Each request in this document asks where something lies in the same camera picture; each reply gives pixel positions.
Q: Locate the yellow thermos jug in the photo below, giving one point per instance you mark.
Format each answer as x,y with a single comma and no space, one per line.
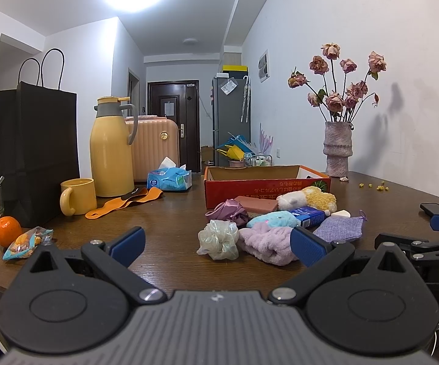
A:
113,133

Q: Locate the yellow box on refrigerator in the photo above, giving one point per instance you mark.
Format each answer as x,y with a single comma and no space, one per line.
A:
234,68

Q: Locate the wall picture frame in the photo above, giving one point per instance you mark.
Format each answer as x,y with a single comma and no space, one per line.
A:
263,67

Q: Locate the snack packet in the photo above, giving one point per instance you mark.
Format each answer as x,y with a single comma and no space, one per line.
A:
24,246

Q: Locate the grey refrigerator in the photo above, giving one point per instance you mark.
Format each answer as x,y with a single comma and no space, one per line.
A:
229,116

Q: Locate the blue tissue pack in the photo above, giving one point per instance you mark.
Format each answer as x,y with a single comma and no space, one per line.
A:
170,178

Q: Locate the yellow ceramic mug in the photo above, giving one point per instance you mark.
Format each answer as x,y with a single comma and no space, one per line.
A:
78,196

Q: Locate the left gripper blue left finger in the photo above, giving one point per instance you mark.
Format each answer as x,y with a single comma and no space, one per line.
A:
110,262

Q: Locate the red cardboard box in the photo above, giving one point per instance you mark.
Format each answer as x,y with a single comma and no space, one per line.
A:
261,182

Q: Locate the white makeup sponge wedge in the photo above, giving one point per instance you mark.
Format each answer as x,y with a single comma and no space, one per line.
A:
341,213

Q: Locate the purple linen sachet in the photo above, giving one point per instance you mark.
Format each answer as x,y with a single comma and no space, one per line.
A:
341,229

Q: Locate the blue tissue packet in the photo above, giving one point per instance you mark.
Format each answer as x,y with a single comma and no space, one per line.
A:
308,217

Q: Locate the black paper shopping bag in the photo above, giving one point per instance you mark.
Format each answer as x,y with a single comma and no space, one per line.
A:
38,149

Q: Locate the pink sponge block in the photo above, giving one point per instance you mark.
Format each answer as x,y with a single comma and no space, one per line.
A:
257,206

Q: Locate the pink textured vase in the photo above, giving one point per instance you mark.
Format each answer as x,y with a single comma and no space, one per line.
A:
338,147

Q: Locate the purple satin scrunchie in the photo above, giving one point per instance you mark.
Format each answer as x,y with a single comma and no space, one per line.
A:
230,211

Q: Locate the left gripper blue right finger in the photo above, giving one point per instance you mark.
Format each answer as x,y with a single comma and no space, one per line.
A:
322,261

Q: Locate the black phone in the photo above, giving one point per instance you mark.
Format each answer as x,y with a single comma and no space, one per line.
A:
430,209

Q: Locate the orange fruit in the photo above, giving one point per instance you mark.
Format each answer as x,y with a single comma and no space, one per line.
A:
10,229

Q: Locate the lilac fluffy headband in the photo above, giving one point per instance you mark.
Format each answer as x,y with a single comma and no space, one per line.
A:
270,245

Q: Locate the yellow watering can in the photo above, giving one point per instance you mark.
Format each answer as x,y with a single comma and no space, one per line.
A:
232,152

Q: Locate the pink hard-shell suitcase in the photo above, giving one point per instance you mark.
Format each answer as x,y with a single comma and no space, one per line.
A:
156,138

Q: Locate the dried pink rose bouquet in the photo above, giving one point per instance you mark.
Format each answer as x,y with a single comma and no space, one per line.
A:
338,99

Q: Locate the white and yellow plush toy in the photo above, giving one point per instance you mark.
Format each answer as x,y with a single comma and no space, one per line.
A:
308,197

